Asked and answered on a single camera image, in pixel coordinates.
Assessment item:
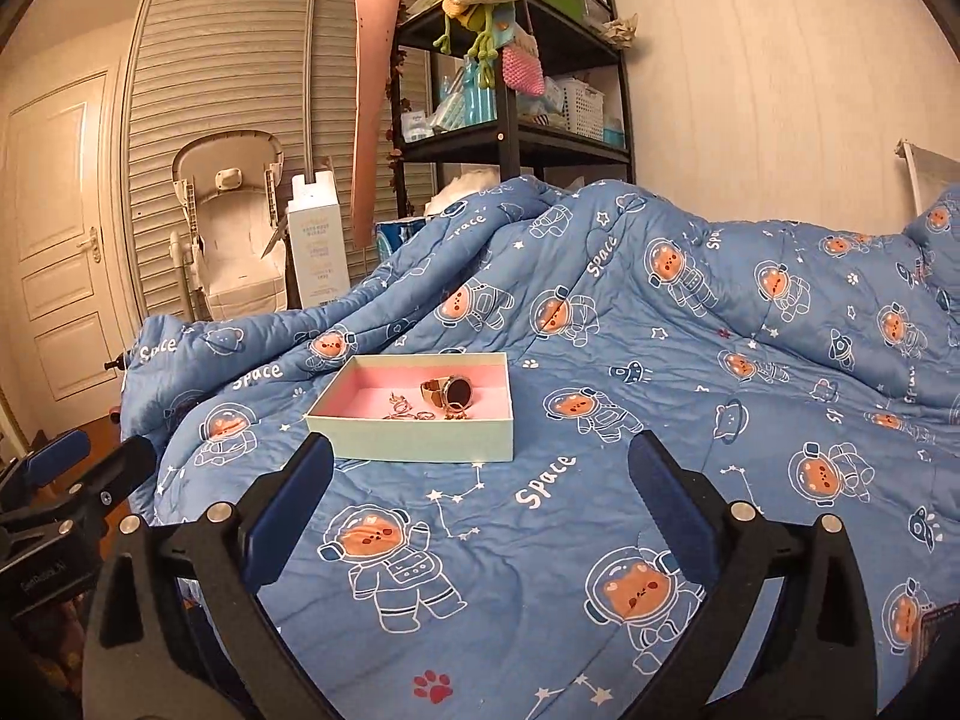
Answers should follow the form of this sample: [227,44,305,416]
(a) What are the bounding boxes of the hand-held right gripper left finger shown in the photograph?
[81,431,338,720]

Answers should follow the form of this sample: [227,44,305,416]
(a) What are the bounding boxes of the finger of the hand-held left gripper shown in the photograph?
[0,427,91,511]
[0,435,158,535]

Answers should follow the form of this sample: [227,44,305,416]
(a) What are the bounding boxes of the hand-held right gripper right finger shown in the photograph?
[628,429,882,720]

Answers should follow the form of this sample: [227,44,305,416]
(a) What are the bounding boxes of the mint green box pink lining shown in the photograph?
[304,351,515,464]

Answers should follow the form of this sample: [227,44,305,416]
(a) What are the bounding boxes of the blue astronaut bear blanket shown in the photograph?
[112,176,960,720]

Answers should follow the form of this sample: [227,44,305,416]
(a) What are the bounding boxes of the white panel door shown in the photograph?
[7,71,143,402]

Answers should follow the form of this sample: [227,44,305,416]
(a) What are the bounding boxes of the cream baby high chair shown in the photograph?
[169,131,293,323]

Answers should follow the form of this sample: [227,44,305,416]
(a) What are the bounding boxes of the tall white carton box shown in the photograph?
[287,171,353,310]

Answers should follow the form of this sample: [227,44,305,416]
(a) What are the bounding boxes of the blue tissue package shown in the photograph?
[373,216,428,263]

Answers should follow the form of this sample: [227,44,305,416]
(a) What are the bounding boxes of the blue astronaut bear pillow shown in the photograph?
[904,191,960,293]

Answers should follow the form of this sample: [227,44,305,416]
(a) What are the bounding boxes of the white plastic basket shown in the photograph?
[559,75,607,140]

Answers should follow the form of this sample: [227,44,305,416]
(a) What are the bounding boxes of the black metal shelf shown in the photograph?
[386,0,635,222]

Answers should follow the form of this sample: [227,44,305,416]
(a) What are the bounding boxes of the white framed panel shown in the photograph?
[895,139,960,218]

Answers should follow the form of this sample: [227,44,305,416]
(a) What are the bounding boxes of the long pink cardboard piece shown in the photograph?
[349,0,402,248]

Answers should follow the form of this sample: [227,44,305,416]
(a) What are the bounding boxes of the louvered closet door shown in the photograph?
[120,0,436,316]

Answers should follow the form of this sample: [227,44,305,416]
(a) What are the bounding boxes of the blue packs on shelf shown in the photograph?
[431,64,500,128]

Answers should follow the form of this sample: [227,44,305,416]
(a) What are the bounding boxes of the pink knitted pouch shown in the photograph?
[501,41,545,95]

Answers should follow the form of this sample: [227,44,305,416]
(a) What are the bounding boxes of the green frog toy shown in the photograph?
[433,0,518,87]

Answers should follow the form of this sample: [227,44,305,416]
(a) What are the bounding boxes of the wristwatch with beige strap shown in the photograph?
[418,375,473,421]

